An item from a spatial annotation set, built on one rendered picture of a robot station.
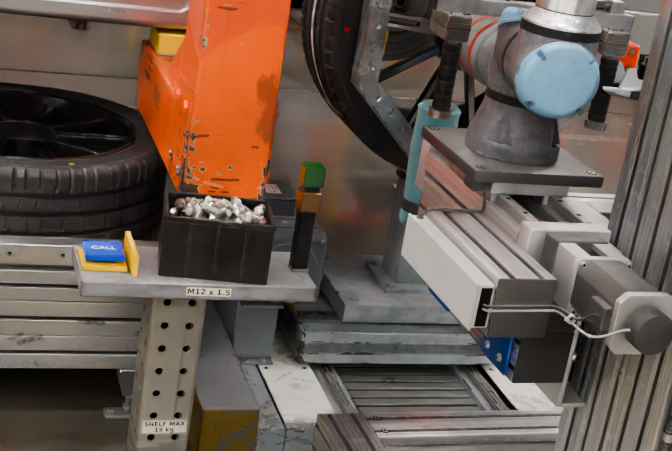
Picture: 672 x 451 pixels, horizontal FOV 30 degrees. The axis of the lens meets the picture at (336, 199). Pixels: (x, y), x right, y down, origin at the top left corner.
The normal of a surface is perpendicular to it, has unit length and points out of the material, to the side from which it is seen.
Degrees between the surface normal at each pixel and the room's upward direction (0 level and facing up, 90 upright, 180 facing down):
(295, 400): 0
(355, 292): 0
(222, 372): 0
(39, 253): 90
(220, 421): 90
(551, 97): 97
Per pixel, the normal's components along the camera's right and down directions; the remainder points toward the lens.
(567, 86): 0.04, 0.45
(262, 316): 0.28, 0.36
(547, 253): -0.94, -0.04
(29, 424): 0.15, -0.93
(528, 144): 0.23, 0.05
